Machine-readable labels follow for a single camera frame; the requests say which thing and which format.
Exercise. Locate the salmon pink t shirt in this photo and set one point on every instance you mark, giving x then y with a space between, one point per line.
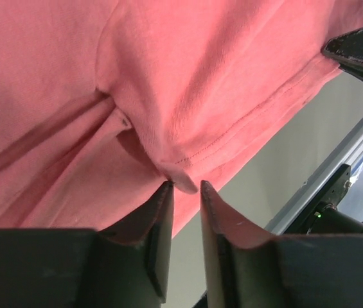
102 101

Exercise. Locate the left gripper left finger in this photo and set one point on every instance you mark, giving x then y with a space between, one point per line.
124 265

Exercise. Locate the aluminium front rail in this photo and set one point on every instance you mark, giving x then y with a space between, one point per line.
349 151

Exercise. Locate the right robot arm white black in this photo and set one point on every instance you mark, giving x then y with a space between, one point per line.
332 200

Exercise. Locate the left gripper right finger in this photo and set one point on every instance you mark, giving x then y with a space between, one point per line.
247 266

